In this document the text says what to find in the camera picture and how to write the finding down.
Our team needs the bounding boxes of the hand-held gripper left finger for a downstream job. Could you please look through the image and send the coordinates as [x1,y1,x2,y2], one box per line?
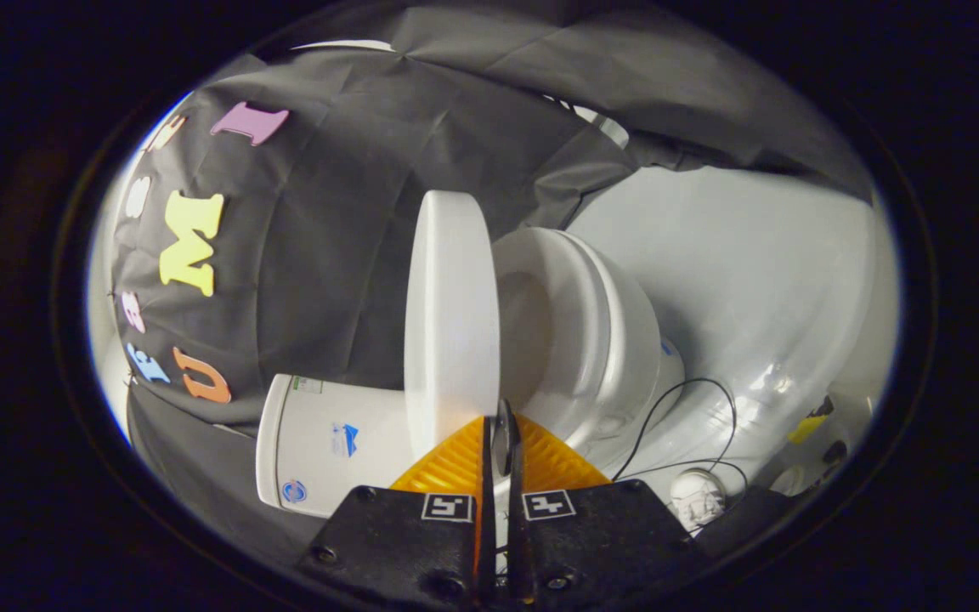
[298,415,497,609]

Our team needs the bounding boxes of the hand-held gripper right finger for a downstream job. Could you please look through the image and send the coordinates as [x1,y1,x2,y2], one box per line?
[502,415,711,606]

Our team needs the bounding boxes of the white toilet lid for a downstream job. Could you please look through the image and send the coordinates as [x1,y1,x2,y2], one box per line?
[405,190,503,464]

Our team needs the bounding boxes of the white shoe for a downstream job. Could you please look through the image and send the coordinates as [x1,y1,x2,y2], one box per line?
[670,469,727,530]

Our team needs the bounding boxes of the dark cloth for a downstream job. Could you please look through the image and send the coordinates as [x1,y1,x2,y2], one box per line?
[693,484,796,553]

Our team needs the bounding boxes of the small yellow black object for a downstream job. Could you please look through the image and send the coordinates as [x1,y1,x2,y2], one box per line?
[789,395,835,445]

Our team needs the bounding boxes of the black backdrop cloth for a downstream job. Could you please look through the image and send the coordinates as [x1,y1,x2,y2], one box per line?
[111,4,873,562]

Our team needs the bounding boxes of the black cable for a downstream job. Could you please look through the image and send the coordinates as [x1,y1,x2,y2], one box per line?
[613,378,750,496]

